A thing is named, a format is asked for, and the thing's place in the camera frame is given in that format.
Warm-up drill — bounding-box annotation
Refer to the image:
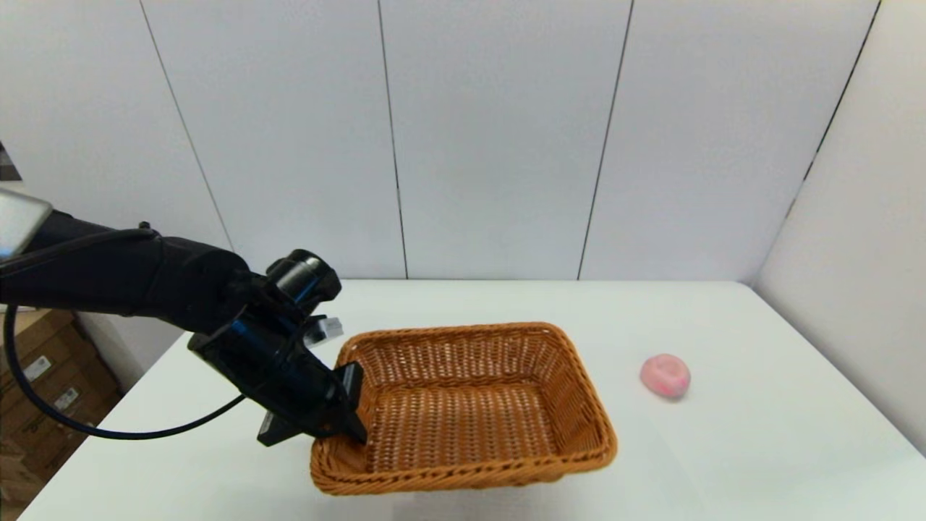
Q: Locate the brown woven wicker basket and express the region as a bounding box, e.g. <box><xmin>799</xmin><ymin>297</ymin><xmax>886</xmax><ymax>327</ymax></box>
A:
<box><xmin>310</xmin><ymin>322</ymin><xmax>618</xmax><ymax>496</ymax></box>

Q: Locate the pink peach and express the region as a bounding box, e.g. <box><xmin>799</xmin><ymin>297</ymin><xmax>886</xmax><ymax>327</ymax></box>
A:
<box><xmin>640</xmin><ymin>353</ymin><xmax>692</xmax><ymax>399</ymax></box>

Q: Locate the brown cardboard box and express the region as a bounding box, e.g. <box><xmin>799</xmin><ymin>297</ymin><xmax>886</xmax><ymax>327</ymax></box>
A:
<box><xmin>0</xmin><ymin>409</ymin><xmax>116</xmax><ymax>487</ymax></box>
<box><xmin>0</xmin><ymin>307</ymin><xmax>102</xmax><ymax>413</ymax></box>
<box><xmin>0</xmin><ymin>358</ymin><xmax>122</xmax><ymax>455</ymax></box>

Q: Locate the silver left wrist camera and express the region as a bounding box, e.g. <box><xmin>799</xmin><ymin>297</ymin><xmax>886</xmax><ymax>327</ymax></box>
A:
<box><xmin>304</xmin><ymin>316</ymin><xmax>345</xmax><ymax>347</ymax></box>

